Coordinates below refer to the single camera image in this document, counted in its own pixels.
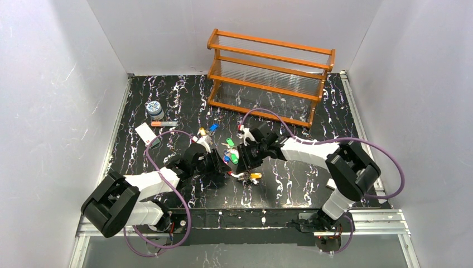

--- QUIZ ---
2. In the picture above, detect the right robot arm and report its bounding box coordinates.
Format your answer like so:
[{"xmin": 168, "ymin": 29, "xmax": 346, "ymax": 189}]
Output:
[{"xmin": 236, "ymin": 123, "xmax": 381, "ymax": 228}]

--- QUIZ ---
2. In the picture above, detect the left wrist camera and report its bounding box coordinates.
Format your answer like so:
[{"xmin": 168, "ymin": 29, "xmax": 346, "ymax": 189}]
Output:
[{"xmin": 192, "ymin": 136, "xmax": 211, "ymax": 152}]

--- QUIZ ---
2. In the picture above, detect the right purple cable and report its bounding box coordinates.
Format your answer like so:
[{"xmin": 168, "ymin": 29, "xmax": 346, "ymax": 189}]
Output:
[{"xmin": 240, "ymin": 108, "xmax": 406, "ymax": 256}]

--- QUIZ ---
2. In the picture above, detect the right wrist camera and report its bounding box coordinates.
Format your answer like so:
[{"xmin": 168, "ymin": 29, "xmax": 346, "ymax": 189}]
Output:
[{"xmin": 237, "ymin": 125, "xmax": 258, "ymax": 146}]

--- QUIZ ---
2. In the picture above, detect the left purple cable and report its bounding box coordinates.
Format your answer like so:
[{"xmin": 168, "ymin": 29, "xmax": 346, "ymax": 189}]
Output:
[{"xmin": 122, "ymin": 129, "xmax": 195, "ymax": 258}]

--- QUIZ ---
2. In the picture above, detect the orange wooden shelf rack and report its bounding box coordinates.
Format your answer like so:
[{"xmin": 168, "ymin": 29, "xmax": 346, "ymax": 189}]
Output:
[{"xmin": 206, "ymin": 28, "xmax": 336, "ymax": 128}]

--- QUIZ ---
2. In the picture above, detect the orange grey marker pen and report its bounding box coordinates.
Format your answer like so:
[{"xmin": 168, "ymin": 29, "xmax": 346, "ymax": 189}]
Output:
[{"xmin": 151, "ymin": 121, "xmax": 177, "ymax": 127}]

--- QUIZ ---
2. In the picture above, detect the small white box right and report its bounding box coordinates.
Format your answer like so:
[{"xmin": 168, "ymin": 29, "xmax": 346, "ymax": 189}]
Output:
[{"xmin": 326, "ymin": 179, "xmax": 337, "ymax": 190}]

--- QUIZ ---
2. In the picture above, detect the green tag key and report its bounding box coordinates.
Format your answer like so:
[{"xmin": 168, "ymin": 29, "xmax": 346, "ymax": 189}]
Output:
[
  {"xmin": 229, "ymin": 153, "xmax": 239, "ymax": 165},
  {"xmin": 222, "ymin": 138, "xmax": 235, "ymax": 149}
]

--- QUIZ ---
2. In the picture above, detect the blue white round jar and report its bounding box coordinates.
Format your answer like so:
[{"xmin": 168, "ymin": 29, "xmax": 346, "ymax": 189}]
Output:
[{"xmin": 146, "ymin": 100, "xmax": 164, "ymax": 121}]

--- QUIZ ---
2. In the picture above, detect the purple cable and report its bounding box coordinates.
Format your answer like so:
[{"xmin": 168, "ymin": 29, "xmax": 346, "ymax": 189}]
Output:
[
  {"xmin": 122, "ymin": 129, "xmax": 195, "ymax": 258},
  {"xmin": 240, "ymin": 108, "xmax": 406, "ymax": 256}
]

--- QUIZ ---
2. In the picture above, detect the yellow tag key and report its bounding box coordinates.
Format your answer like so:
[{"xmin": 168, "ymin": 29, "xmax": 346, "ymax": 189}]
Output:
[
  {"xmin": 250, "ymin": 173, "xmax": 262, "ymax": 179},
  {"xmin": 198, "ymin": 127, "xmax": 212, "ymax": 145}
]

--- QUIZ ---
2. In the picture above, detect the white card box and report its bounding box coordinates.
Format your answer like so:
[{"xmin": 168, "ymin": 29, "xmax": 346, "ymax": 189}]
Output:
[{"xmin": 134, "ymin": 123, "xmax": 161, "ymax": 148}]

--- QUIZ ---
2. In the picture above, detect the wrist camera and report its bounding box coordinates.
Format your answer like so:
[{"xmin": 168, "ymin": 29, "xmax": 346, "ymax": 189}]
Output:
[
  {"xmin": 192, "ymin": 136, "xmax": 211, "ymax": 152},
  {"xmin": 237, "ymin": 125, "xmax": 258, "ymax": 146}
]

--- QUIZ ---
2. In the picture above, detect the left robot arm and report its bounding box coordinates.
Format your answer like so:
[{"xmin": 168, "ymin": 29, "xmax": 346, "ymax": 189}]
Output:
[{"xmin": 80, "ymin": 143, "xmax": 231, "ymax": 238}]

